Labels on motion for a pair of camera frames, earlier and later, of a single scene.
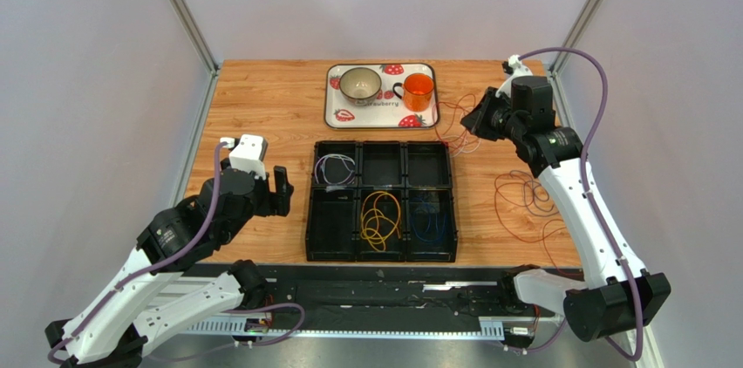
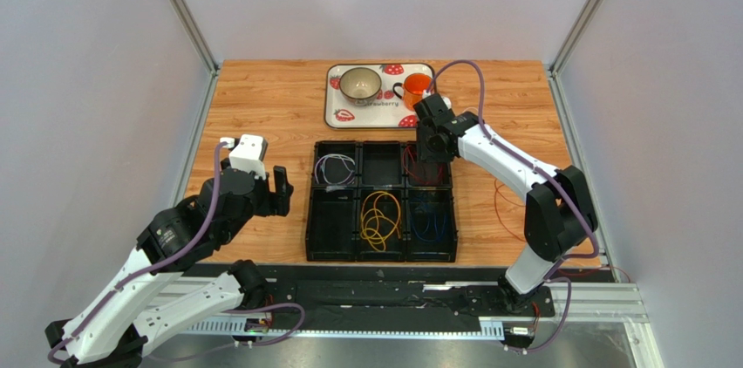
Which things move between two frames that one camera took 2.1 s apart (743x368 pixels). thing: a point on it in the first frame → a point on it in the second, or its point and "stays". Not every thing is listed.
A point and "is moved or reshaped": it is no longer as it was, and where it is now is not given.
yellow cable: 380,218 stays
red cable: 450,125 is moved or reshaped
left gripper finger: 283,191 stays
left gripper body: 264,198 stays
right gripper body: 484,117 → 432,149
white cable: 334,172 stays
